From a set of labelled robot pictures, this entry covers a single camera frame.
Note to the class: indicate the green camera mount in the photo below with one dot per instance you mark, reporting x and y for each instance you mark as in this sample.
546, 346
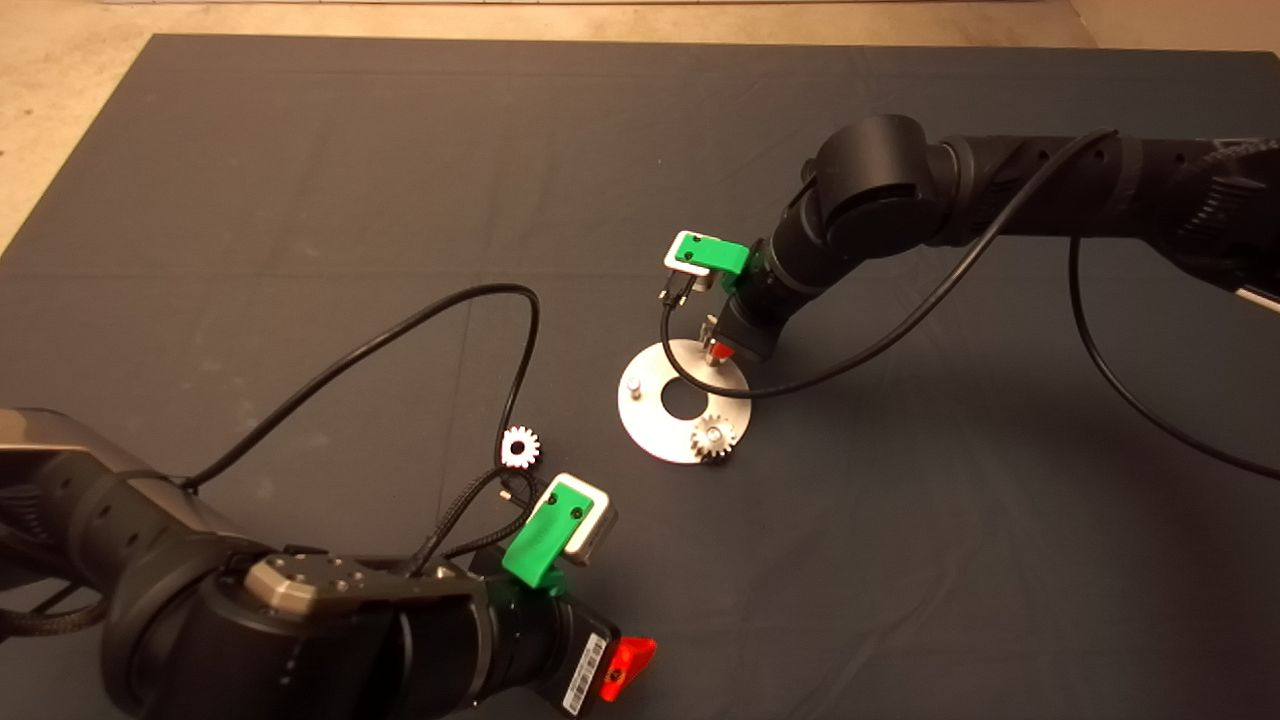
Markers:
715, 255
540, 540

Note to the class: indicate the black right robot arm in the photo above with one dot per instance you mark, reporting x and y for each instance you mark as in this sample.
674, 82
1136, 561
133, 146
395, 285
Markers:
880, 180

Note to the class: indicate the green left camera mount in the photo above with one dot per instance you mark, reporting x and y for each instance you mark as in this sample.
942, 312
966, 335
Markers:
540, 540

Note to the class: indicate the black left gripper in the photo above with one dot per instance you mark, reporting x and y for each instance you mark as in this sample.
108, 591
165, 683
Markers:
550, 650

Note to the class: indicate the round metal carrier plate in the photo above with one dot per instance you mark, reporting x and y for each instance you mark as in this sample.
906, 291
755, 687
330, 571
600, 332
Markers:
645, 420

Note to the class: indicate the dark grey table cloth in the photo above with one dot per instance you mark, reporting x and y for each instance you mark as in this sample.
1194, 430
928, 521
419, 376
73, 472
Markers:
400, 150

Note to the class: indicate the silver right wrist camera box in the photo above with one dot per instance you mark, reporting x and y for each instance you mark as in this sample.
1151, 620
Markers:
690, 280

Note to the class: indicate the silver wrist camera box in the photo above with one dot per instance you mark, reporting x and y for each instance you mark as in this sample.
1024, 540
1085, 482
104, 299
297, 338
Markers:
690, 280
596, 530

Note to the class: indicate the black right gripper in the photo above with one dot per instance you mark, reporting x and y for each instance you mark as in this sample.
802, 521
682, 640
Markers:
760, 305

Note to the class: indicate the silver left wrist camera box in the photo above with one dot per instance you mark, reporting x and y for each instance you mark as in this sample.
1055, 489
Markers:
596, 530

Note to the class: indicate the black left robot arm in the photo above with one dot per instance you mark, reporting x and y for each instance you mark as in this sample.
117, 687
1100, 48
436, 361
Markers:
250, 640

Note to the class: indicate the green right camera mount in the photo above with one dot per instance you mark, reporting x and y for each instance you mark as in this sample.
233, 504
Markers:
715, 255

